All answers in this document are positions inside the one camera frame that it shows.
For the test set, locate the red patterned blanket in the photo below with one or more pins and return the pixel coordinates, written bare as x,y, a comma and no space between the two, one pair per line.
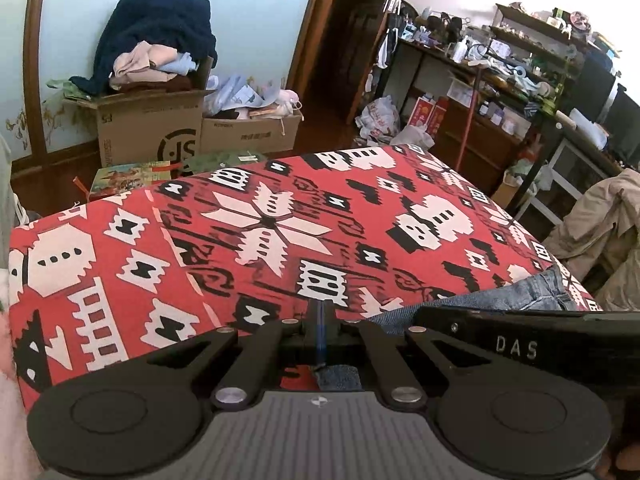
250,220

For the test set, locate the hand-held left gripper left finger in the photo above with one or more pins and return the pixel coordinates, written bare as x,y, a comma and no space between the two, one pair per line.
310,335

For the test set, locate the dark blue sweater pile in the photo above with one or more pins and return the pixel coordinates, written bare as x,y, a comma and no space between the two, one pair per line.
150,25

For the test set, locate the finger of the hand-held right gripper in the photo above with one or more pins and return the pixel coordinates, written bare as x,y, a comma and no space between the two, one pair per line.
445,322

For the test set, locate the blue denim shorts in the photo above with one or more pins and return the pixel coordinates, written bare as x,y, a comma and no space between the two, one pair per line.
525,292

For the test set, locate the white frame rack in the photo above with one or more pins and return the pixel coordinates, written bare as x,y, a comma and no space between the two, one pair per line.
565,175

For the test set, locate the beige coat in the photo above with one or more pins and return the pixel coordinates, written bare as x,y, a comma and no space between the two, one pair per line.
600,240

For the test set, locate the white plastic bag red print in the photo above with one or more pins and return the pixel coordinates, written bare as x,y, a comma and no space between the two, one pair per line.
380,117

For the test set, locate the red broom stick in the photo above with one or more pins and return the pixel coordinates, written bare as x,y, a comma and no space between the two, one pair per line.
470,115

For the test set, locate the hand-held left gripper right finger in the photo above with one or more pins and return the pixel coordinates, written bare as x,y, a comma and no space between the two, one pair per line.
334,335

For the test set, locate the wardrobe door with gold print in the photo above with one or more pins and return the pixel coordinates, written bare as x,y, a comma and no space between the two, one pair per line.
65,35

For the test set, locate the small cardboard box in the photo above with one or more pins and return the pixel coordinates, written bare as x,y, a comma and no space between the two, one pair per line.
250,135

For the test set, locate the cluttered wooden desk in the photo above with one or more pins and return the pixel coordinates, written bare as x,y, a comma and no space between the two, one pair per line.
510,60

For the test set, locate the green patterned cloth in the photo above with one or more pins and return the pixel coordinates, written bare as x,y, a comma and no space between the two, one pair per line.
220,162

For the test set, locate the pile of pastel clothes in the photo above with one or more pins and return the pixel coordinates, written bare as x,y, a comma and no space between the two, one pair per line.
150,67

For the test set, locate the large cardboard box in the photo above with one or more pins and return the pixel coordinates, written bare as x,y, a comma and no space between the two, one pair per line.
145,130

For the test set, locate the colourful picture book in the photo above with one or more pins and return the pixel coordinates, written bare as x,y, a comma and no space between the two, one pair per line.
130,175

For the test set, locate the red gift box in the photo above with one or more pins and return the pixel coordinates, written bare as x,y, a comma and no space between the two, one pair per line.
427,117

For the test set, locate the plain white plastic bag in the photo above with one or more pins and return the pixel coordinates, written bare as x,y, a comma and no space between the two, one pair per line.
412,137

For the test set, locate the heap of papers and bags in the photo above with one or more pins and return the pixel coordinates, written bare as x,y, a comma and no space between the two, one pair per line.
250,97

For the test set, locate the dark wooden door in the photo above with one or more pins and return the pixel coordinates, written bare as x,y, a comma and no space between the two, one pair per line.
350,35

